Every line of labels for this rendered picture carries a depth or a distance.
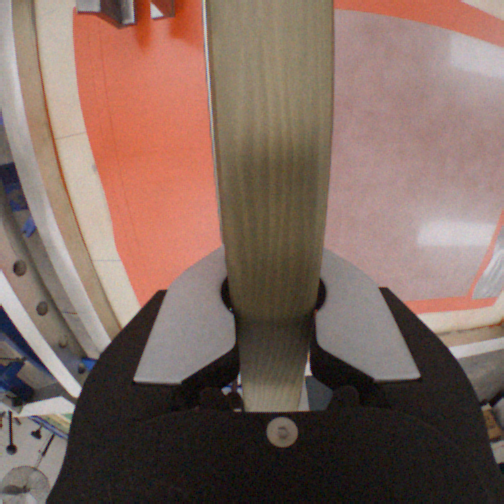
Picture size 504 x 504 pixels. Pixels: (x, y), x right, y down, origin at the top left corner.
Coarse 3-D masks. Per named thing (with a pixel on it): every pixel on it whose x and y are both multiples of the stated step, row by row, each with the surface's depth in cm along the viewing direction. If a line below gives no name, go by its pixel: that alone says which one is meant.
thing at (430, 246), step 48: (144, 192) 25; (192, 192) 25; (336, 192) 25; (384, 192) 24; (432, 192) 24; (480, 192) 23; (144, 240) 28; (192, 240) 28; (336, 240) 27; (384, 240) 27; (432, 240) 27; (480, 240) 26; (144, 288) 32; (432, 288) 30
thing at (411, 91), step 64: (192, 0) 16; (384, 0) 15; (448, 0) 14; (128, 64) 19; (192, 64) 19; (384, 64) 18; (448, 64) 17; (128, 128) 22; (192, 128) 22; (384, 128) 21; (448, 128) 20
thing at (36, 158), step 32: (0, 0) 11; (32, 0) 14; (0, 32) 13; (32, 32) 16; (0, 64) 15; (32, 64) 17; (0, 96) 16; (32, 96) 18; (32, 128) 19; (32, 160) 20; (32, 192) 22; (64, 192) 25; (64, 224) 25; (64, 256) 26; (64, 288) 28; (96, 288) 31; (96, 320) 31; (480, 352) 33
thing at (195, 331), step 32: (224, 256) 11; (192, 288) 9; (224, 288) 9; (160, 320) 7; (192, 320) 7; (224, 320) 7; (160, 352) 6; (192, 352) 6; (224, 352) 6; (160, 384) 5; (192, 384) 6; (224, 384) 7
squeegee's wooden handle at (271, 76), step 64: (256, 0) 4; (320, 0) 4; (256, 64) 4; (320, 64) 4; (256, 128) 5; (320, 128) 5; (256, 192) 6; (320, 192) 6; (256, 256) 7; (320, 256) 7; (256, 320) 8; (256, 384) 10
